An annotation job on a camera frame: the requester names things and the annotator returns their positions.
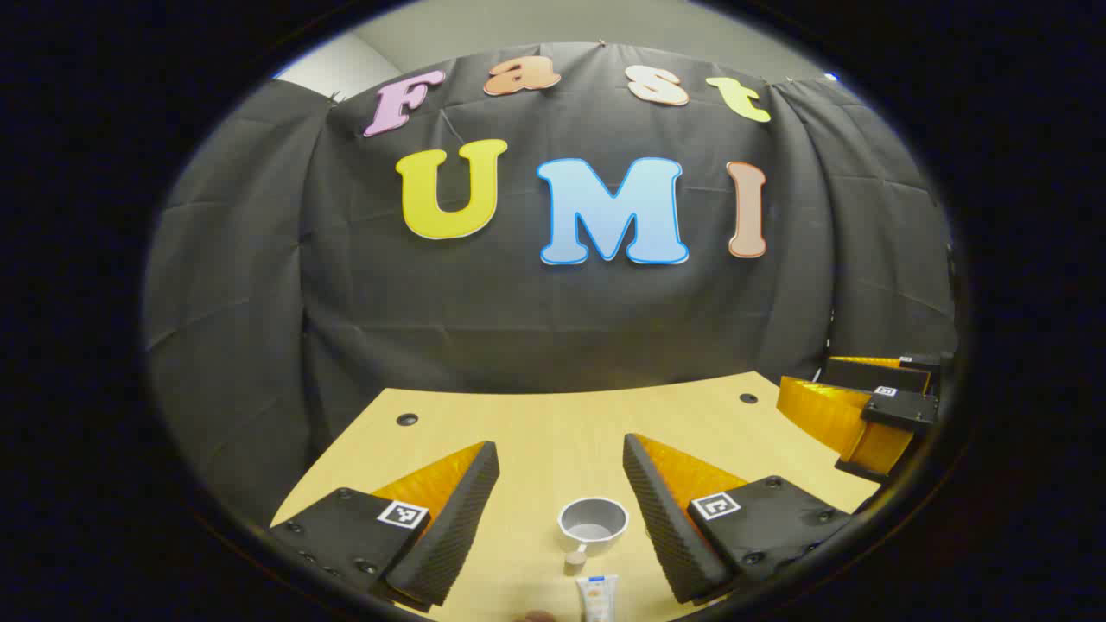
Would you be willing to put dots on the black backdrop cloth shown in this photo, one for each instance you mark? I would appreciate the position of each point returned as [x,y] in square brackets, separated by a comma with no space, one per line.
[518,320]

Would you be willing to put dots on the light wooden desktop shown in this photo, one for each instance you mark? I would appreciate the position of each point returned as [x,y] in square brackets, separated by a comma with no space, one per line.
[536,432]

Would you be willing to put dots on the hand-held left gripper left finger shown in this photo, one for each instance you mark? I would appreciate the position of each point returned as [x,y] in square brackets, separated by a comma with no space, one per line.
[449,544]

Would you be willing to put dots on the white toothpaste tube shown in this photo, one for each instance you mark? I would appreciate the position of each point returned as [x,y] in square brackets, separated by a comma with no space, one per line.
[598,598]

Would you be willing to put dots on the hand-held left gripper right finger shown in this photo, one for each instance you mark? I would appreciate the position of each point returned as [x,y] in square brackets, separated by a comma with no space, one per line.
[661,527]

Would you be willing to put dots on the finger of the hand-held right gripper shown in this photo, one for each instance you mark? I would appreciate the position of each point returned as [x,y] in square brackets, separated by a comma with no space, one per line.
[873,376]
[903,410]

